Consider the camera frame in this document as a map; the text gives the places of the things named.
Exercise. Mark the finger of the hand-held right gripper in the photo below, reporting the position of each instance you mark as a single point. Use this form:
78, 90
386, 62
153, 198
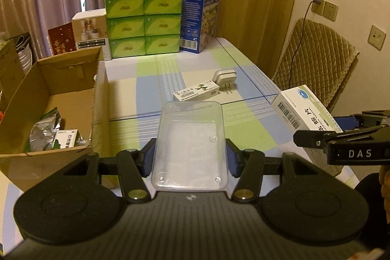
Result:
344, 120
310, 138

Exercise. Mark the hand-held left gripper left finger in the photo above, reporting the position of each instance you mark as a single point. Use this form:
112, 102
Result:
148, 156

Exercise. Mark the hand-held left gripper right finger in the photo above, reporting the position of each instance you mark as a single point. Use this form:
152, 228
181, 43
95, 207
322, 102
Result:
230, 161

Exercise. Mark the large white medicine box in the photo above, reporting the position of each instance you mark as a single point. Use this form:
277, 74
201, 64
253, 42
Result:
304, 109

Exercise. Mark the clear plastic tray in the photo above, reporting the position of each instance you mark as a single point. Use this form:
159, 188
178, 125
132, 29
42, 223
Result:
189, 144

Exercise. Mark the green white medicine box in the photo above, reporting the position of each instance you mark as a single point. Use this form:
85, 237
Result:
65, 139

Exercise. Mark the silver foil bag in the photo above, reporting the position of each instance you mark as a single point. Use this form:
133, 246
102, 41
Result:
42, 132

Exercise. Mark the checked cloth desktop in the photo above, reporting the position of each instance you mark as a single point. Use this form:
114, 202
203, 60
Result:
146, 95

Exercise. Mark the person's right hand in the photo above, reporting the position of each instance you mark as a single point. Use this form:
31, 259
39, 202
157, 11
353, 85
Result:
385, 193

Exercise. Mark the quilted tan chair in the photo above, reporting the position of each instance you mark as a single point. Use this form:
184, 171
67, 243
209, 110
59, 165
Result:
320, 59

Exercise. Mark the small white medicine box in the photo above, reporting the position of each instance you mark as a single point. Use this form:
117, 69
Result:
195, 92

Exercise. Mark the white plug adapter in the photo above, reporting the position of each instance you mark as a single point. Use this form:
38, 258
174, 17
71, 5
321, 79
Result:
224, 78

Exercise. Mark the stack of green tissue boxes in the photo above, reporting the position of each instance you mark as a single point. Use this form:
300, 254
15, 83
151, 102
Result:
143, 22

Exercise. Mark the white box with jar picture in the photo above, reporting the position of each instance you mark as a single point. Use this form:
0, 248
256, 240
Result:
90, 31

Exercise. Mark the yellow curtain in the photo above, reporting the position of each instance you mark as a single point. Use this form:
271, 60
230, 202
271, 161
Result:
262, 4

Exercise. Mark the dark red box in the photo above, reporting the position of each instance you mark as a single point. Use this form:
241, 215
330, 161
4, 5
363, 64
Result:
62, 40

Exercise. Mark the blue printed carton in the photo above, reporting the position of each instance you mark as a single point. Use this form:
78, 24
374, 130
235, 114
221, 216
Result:
195, 16

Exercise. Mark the striped white bag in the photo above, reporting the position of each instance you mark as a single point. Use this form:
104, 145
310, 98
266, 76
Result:
25, 53

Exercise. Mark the beige wall socket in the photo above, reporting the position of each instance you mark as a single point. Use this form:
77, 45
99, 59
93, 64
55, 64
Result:
320, 8
377, 37
331, 10

